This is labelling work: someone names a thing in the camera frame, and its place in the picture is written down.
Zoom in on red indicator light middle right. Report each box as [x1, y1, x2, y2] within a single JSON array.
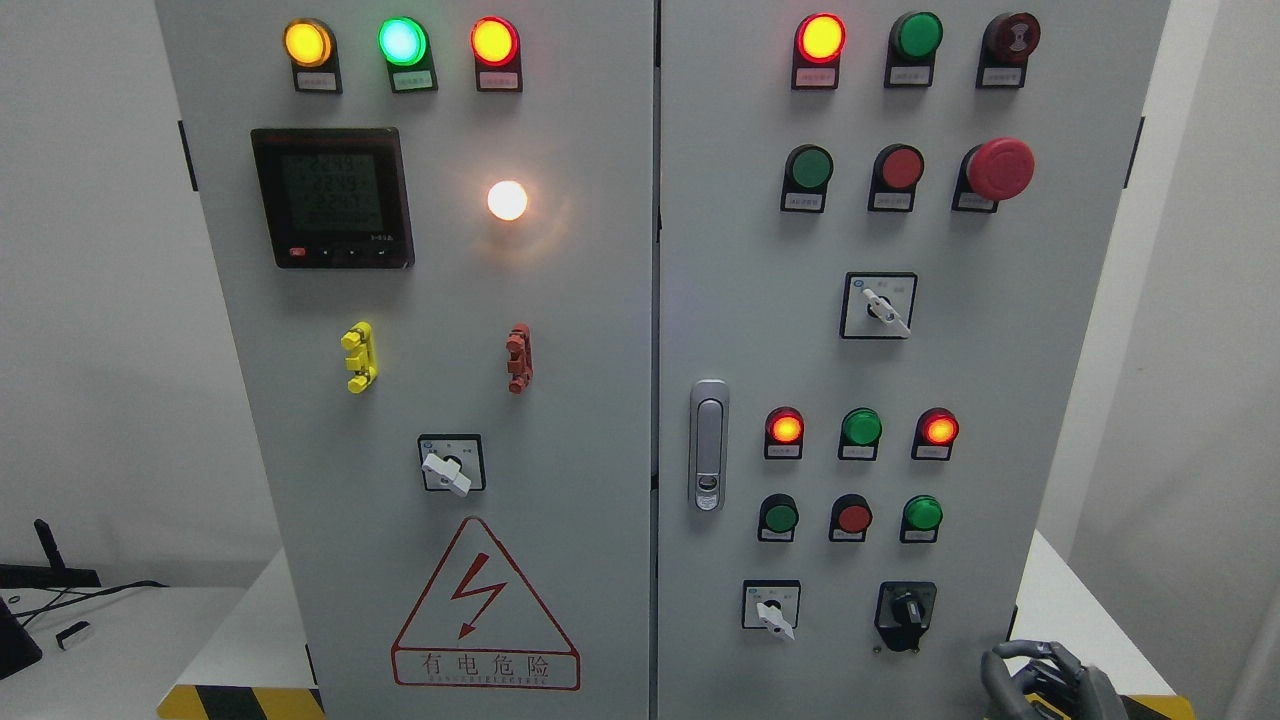
[[911, 407, 959, 461]]

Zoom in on red terminal connector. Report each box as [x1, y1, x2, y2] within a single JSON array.
[[506, 323, 534, 395]]

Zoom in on green indicator light lower right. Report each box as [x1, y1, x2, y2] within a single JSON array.
[[899, 495, 945, 544]]

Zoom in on black digital power meter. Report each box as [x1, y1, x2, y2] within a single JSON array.
[[251, 127, 415, 269]]

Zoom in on black device with antenna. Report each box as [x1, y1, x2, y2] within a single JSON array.
[[1, 519, 102, 589]]

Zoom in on red push button upper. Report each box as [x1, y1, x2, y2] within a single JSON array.
[[867, 143, 925, 213]]

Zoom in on green lit indicator light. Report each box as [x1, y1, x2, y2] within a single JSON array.
[[378, 15, 438, 94]]

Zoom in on red push button lower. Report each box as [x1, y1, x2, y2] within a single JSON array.
[[828, 495, 874, 543]]

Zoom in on green push button lower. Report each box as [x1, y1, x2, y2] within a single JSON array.
[[756, 493, 799, 543]]

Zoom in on yellow terminal connector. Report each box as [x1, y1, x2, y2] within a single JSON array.
[[340, 322, 379, 395]]

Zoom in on white selector switch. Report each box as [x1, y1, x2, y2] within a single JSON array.
[[840, 272, 918, 340], [741, 580, 803, 641]]

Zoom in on red lit light top right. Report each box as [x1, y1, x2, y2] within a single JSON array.
[[791, 12, 847, 91]]

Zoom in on red lit light middle left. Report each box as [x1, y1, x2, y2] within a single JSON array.
[[764, 406, 805, 460]]

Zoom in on red electric hazard warning sticker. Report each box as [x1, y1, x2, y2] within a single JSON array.
[[390, 516, 581, 691]]

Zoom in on red emergency stop button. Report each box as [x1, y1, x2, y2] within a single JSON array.
[[951, 137, 1036, 214]]

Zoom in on yellow indicator light top left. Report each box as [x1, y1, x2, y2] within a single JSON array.
[[282, 18, 343, 94]]

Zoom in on white platform with hazard stripes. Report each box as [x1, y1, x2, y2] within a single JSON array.
[[155, 534, 1196, 719]]

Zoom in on red lit indicator light left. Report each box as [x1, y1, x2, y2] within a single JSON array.
[[470, 15, 524, 94]]

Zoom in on white selector switch left door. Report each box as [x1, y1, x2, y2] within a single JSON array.
[[417, 433, 486, 497]]

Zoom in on white glowing indicator light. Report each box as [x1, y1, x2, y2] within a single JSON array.
[[486, 179, 529, 222]]

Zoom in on white selector switch upper right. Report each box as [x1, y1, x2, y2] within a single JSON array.
[[840, 272, 918, 340]]

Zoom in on green push button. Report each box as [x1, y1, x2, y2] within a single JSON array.
[[780, 143, 835, 213], [756, 493, 799, 543]]

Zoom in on black object at left edge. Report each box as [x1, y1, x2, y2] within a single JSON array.
[[1, 591, 44, 679]]

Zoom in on small white usb dongle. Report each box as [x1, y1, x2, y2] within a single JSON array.
[[54, 620, 93, 652]]

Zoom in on white selector switch lower right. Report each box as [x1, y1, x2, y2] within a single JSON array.
[[741, 580, 803, 641]]

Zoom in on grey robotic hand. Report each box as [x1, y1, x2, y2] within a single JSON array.
[[980, 641, 1128, 719]]

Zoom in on green indicator light middle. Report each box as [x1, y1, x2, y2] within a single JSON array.
[[837, 407, 883, 461]]

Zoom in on silver cabinet door handle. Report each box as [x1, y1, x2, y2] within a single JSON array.
[[687, 379, 730, 512]]

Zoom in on black rotary knob switch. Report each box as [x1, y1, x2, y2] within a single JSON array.
[[874, 580, 937, 653]]

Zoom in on black cable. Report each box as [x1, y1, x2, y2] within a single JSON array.
[[4, 580, 172, 629]]

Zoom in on red push button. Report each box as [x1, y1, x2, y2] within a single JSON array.
[[867, 143, 925, 213], [828, 495, 874, 543]]

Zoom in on green push button upper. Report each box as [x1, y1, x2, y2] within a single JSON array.
[[780, 143, 835, 213]]

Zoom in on green indicator light top right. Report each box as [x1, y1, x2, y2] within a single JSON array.
[[884, 12, 945, 88]]

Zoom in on grey electrical control cabinet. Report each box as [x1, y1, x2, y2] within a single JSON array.
[[156, 1, 1169, 719]]

